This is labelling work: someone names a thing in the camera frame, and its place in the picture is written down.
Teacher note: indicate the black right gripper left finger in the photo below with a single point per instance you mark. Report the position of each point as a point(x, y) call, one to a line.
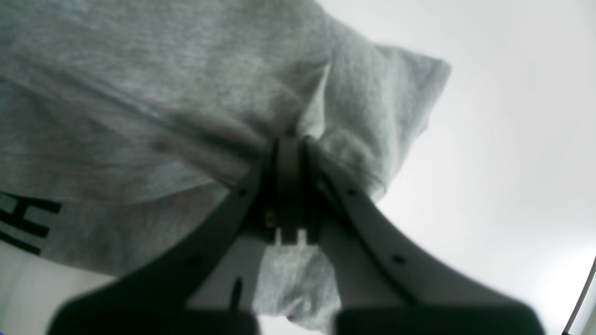
point(205, 284)

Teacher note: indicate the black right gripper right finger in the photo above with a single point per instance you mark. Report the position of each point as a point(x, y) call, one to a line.
point(387, 284)

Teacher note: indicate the grey T-shirt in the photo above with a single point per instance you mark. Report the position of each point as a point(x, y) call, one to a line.
point(124, 123)

